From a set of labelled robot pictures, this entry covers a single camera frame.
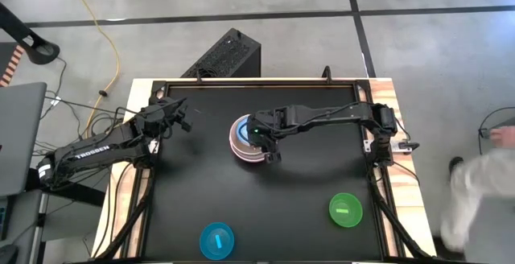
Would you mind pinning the black curved stand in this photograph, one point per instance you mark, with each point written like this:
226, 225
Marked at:
28, 40

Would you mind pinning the teal translucent bowl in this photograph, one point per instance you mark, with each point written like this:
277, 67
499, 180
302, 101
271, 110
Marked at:
217, 241

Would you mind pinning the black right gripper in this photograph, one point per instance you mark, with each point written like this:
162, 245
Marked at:
269, 121

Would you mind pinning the grey laptop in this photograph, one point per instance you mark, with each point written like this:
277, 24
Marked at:
20, 135

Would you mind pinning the person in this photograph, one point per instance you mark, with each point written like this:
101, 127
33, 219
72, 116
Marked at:
479, 183

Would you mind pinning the person's shoe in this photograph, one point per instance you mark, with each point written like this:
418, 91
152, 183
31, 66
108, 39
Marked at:
456, 164

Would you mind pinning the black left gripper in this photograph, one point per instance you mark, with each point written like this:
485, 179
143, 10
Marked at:
161, 117

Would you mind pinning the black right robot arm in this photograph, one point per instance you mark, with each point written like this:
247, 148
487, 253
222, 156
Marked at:
342, 115

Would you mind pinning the light blue bowl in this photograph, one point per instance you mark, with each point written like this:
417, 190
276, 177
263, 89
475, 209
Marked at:
239, 131

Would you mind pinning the black computer tower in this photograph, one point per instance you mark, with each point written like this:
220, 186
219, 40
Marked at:
225, 56

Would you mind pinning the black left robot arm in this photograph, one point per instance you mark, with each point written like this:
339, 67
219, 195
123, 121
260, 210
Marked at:
96, 151

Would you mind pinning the grey hub device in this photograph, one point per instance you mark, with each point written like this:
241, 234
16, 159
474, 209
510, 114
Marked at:
396, 145

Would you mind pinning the person's hand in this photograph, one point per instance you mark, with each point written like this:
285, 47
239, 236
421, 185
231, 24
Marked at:
503, 136

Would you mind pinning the black table frame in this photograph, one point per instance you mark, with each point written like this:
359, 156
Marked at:
261, 83

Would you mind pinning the green translucent bowl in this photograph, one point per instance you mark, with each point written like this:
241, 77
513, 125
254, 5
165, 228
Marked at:
346, 210

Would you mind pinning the orange striped board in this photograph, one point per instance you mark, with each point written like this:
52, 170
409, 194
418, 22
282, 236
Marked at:
12, 64

